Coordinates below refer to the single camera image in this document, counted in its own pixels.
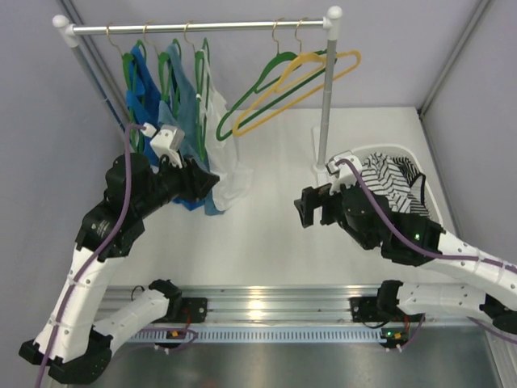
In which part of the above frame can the white tank top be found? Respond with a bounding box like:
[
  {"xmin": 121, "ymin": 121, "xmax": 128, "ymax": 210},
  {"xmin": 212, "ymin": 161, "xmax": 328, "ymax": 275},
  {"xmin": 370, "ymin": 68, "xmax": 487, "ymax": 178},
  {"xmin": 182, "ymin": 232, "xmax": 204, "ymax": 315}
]
[{"xmin": 206, "ymin": 64, "xmax": 254, "ymax": 213}]

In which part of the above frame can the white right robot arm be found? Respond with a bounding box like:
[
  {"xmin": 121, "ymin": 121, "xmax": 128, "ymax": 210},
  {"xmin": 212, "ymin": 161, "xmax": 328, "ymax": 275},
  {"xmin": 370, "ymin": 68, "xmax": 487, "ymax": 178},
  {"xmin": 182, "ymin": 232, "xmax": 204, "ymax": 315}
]
[{"xmin": 294, "ymin": 183, "xmax": 516, "ymax": 334}]

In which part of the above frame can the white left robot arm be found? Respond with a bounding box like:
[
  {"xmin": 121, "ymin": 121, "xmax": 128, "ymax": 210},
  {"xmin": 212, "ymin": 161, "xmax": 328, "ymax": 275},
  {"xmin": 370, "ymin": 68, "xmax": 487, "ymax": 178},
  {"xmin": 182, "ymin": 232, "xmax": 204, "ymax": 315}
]
[{"xmin": 19, "ymin": 153, "xmax": 219, "ymax": 385}]

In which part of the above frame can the black white striped top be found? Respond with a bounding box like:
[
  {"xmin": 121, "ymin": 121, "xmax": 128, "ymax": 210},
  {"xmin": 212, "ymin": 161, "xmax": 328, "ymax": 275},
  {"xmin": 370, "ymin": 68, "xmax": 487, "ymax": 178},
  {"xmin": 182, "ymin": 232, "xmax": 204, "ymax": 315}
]
[{"xmin": 361, "ymin": 153, "xmax": 410, "ymax": 210}]

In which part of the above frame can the teal tank top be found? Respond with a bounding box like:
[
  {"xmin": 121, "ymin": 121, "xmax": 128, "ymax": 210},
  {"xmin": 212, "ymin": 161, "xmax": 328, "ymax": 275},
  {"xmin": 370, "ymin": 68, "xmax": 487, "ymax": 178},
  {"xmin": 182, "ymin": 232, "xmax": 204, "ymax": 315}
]
[{"xmin": 156, "ymin": 43, "xmax": 223, "ymax": 217}]

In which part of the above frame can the royal blue tank top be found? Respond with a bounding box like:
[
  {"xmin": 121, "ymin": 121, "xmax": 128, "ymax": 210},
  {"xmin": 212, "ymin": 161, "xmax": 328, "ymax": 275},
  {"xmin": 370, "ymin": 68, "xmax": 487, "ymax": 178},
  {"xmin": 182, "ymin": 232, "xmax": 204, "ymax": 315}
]
[{"xmin": 125, "ymin": 44, "xmax": 203, "ymax": 212}]

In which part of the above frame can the green hanger with teal top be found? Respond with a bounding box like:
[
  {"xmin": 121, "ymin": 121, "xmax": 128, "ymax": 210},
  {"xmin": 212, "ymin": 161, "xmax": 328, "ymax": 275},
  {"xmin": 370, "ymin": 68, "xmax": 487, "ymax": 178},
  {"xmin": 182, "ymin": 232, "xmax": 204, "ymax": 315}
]
[{"xmin": 142, "ymin": 21, "xmax": 180, "ymax": 121}]

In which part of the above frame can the green hanger with blue top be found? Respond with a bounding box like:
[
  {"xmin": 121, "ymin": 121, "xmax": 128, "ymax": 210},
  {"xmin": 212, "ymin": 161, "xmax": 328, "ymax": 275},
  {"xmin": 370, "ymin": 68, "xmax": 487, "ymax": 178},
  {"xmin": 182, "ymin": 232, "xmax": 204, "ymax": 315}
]
[{"xmin": 106, "ymin": 24, "xmax": 145, "ymax": 154}]

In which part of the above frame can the yellow hanger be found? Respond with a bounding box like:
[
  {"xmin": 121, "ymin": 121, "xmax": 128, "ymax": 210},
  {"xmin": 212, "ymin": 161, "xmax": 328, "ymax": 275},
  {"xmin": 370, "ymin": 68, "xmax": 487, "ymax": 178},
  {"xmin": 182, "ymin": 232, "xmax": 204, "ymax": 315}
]
[{"xmin": 231, "ymin": 16, "xmax": 363, "ymax": 137}]

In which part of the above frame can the black trimmed striped garment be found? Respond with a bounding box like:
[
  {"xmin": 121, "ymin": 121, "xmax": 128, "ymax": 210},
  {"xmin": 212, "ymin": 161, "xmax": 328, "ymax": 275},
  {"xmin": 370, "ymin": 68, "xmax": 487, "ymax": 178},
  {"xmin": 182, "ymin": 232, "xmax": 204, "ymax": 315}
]
[{"xmin": 393, "ymin": 157, "xmax": 430, "ymax": 218}]

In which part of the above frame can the white laundry basket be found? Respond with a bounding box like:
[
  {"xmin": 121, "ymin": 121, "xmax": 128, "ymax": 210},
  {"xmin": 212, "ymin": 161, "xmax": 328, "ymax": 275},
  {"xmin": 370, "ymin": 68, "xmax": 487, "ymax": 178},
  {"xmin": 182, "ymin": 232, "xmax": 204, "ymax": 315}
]
[{"xmin": 350, "ymin": 143, "xmax": 443, "ymax": 223}]

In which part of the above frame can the silver white clothes rack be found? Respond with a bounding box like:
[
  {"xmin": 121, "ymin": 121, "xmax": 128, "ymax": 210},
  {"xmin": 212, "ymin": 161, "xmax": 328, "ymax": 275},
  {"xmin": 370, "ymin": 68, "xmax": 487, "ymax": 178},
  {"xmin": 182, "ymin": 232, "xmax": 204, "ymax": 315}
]
[{"xmin": 53, "ymin": 6, "xmax": 343, "ymax": 182}]

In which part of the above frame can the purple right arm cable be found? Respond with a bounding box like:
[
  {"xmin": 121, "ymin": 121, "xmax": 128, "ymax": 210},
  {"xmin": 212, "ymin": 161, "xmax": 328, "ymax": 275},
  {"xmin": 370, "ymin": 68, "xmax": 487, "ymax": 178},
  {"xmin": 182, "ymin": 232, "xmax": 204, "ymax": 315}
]
[{"xmin": 333, "ymin": 158, "xmax": 517, "ymax": 344}]

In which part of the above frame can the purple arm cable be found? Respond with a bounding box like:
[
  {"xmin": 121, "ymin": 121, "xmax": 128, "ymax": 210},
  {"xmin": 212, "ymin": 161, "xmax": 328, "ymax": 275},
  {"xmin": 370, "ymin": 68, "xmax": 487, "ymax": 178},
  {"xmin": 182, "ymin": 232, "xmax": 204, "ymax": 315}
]
[
  {"xmin": 34, "ymin": 123, "xmax": 199, "ymax": 387},
  {"xmin": 333, "ymin": 158, "xmax": 517, "ymax": 344}
]

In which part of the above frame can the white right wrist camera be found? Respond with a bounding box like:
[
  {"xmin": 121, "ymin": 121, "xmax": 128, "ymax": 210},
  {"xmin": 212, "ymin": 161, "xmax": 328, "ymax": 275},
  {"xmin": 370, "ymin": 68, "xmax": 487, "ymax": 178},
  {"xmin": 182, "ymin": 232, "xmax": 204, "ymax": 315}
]
[{"xmin": 326, "ymin": 151, "xmax": 363, "ymax": 195}]

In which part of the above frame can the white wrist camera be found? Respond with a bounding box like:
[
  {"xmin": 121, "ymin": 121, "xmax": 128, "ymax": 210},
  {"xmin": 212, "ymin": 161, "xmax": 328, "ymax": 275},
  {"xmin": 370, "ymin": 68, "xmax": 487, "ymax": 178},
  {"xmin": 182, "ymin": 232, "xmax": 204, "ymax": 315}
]
[
  {"xmin": 326, "ymin": 151, "xmax": 363, "ymax": 195},
  {"xmin": 141, "ymin": 123, "xmax": 184, "ymax": 168}
]

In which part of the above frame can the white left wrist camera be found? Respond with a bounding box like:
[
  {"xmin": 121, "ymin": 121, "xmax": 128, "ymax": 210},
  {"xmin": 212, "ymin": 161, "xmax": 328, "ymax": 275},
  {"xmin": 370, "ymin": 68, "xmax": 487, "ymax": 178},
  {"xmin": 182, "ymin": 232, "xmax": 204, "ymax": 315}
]
[{"xmin": 141, "ymin": 123, "xmax": 184, "ymax": 168}]

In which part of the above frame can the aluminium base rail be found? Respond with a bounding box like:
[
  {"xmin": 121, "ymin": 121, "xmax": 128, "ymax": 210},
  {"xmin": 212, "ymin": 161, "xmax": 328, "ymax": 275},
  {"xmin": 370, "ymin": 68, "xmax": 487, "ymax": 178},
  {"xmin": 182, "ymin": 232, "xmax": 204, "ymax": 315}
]
[{"xmin": 92, "ymin": 283, "xmax": 441, "ymax": 326}]

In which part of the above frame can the white slotted cable duct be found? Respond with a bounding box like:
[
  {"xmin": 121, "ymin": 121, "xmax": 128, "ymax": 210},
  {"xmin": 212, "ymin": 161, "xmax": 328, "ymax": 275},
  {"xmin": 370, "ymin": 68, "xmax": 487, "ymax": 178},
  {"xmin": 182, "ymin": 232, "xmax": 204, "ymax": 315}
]
[{"xmin": 129, "ymin": 326, "xmax": 409, "ymax": 344}]

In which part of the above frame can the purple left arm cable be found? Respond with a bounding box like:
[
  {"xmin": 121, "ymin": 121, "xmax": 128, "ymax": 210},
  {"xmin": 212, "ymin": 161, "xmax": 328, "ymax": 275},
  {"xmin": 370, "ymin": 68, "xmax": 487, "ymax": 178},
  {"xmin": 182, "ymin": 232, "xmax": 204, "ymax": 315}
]
[{"xmin": 34, "ymin": 123, "xmax": 199, "ymax": 387}]

